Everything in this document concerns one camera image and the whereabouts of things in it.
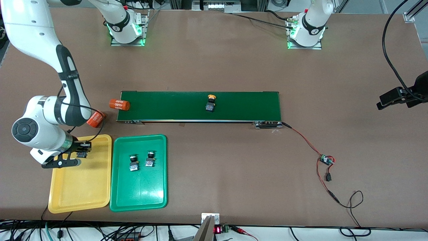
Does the orange 4680 cylinder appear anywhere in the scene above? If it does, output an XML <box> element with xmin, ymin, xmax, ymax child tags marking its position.
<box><xmin>86</xmin><ymin>111</ymin><xmax>107</xmax><ymax>128</ymax></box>
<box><xmin>109</xmin><ymin>99</ymin><xmax>131</xmax><ymax>111</ymax></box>

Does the yellow plastic tray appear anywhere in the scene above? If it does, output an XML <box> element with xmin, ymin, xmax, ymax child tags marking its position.
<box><xmin>48</xmin><ymin>134</ymin><xmax>112</xmax><ymax>214</ymax></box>

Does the green plastic tray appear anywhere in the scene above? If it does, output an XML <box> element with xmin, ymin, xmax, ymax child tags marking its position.
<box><xmin>110</xmin><ymin>134</ymin><xmax>168</xmax><ymax>212</ymax></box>

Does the black power strip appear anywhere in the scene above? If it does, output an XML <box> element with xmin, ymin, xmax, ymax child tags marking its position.
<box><xmin>114</xmin><ymin>230</ymin><xmax>144</xmax><ymax>241</ymax></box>

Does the green conveyor belt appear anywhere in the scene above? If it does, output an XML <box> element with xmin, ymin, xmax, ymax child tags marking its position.
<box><xmin>116</xmin><ymin>90</ymin><xmax>284</xmax><ymax>129</ymax></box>

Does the red clip lead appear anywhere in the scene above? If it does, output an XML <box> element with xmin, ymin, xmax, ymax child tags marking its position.
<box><xmin>231</xmin><ymin>226</ymin><xmax>258</xmax><ymax>241</ymax></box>

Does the metal rack device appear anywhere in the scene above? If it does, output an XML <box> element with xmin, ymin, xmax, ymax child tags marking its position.
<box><xmin>192</xmin><ymin>0</ymin><xmax>242</xmax><ymax>11</ymax></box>

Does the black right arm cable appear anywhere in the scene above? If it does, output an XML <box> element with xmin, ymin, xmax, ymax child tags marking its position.
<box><xmin>57</xmin><ymin>86</ymin><xmax>105</xmax><ymax>144</ymax></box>

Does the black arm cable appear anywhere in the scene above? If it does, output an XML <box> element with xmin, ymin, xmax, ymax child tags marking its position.
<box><xmin>57</xmin><ymin>86</ymin><xmax>105</xmax><ymax>144</ymax></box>
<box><xmin>382</xmin><ymin>0</ymin><xmax>428</xmax><ymax>102</ymax></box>

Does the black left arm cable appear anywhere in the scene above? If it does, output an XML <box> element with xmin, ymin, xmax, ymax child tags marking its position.
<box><xmin>382</xmin><ymin>0</ymin><xmax>428</xmax><ymax>102</ymax></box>

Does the aluminium frame post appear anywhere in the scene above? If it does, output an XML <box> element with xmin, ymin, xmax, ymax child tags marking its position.
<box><xmin>403</xmin><ymin>0</ymin><xmax>428</xmax><ymax>23</ymax></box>

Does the teal cable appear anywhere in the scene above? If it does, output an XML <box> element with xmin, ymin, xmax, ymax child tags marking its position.
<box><xmin>45</xmin><ymin>221</ymin><xmax>56</xmax><ymax>241</ymax></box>

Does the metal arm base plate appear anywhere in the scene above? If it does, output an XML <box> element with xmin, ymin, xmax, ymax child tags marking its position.
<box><xmin>110</xmin><ymin>9</ymin><xmax>150</xmax><ymax>47</ymax></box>
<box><xmin>286</xmin><ymin>17</ymin><xmax>323</xmax><ymax>50</ymax></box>

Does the red black power wire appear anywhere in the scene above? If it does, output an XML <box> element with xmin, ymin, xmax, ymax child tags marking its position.
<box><xmin>281</xmin><ymin>122</ymin><xmax>364</xmax><ymax>228</ymax></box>

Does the metal table edge bracket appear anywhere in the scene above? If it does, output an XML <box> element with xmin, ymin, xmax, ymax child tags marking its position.
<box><xmin>201</xmin><ymin>213</ymin><xmax>220</xmax><ymax>225</ymax></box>

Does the grey metal mount bar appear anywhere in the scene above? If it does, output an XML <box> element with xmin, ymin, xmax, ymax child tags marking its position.
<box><xmin>193</xmin><ymin>215</ymin><xmax>215</xmax><ymax>241</ymax></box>

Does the black cable on table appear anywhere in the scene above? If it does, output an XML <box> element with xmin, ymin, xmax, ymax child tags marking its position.
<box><xmin>229</xmin><ymin>9</ymin><xmax>295</xmax><ymax>27</ymax></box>

